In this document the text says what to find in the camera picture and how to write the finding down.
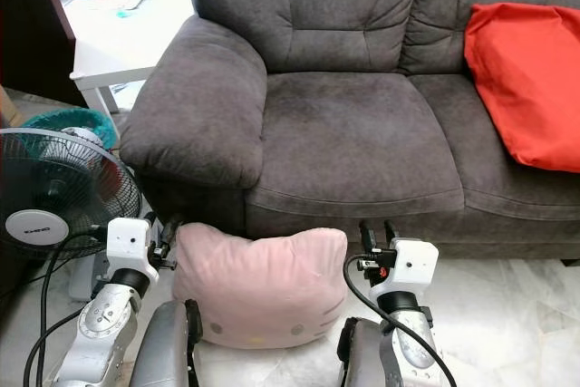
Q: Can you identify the pink cat-face pillow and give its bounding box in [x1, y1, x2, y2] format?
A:
[172, 222, 349, 350]

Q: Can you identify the teal plastic waste basket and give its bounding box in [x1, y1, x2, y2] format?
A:
[14, 108, 119, 152]

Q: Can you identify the white side table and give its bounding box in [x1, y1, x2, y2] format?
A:
[71, 38, 160, 114]

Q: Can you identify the light printed floor mat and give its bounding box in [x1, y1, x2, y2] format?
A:
[65, 0, 147, 19]

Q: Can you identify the dark grey fabric sofa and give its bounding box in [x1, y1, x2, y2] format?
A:
[120, 0, 580, 266]

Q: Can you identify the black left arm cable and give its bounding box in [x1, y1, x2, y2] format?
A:
[22, 231, 111, 387]

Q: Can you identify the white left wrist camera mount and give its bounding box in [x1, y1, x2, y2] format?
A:
[106, 217, 154, 270]

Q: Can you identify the grey robot right leg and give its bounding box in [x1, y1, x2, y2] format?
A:
[336, 318, 396, 387]

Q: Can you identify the grey robot leg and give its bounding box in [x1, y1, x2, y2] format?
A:
[127, 300, 205, 387]
[336, 318, 396, 387]

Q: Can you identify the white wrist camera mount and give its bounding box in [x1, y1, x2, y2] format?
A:
[106, 217, 154, 270]
[390, 238, 440, 294]

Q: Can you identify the red pillow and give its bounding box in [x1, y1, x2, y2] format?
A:
[463, 2, 580, 173]

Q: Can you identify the dark wooden door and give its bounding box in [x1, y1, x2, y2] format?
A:
[0, 0, 88, 108]

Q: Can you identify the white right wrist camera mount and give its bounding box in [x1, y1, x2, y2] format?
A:
[390, 238, 440, 294]

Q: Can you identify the grey robot left leg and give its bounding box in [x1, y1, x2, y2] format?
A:
[127, 300, 205, 387]

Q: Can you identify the black electric fan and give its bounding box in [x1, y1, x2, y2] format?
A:
[0, 127, 142, 303]

